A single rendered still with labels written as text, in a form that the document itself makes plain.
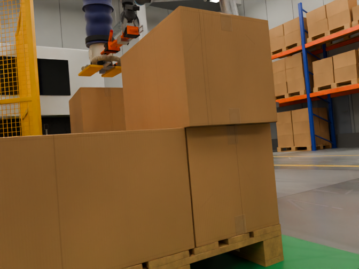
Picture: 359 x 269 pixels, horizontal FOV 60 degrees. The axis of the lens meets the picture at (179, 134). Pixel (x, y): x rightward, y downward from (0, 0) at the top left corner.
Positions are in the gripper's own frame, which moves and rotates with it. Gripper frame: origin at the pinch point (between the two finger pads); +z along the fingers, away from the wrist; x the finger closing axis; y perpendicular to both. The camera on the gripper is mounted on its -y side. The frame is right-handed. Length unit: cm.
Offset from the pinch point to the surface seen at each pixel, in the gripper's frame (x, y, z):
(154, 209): 36, -90, 92
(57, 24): -133, 923, -374
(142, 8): -163, 316, -175
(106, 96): 6, 41, 34
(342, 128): -819, 380, 68
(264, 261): -7, -90, 120
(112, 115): 2, 41, 47
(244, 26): -4, -95, 32
